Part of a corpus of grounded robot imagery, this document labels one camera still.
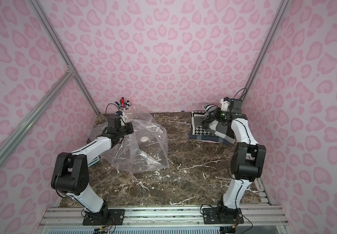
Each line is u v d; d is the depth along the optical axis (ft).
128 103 3.59
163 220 2.40
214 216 2.39
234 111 2.36
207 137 3.21
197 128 3.21
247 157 1.62
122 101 3.54
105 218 2.18
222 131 3.10
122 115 2.76
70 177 1.53
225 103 2.75
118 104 3.47
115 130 2.39
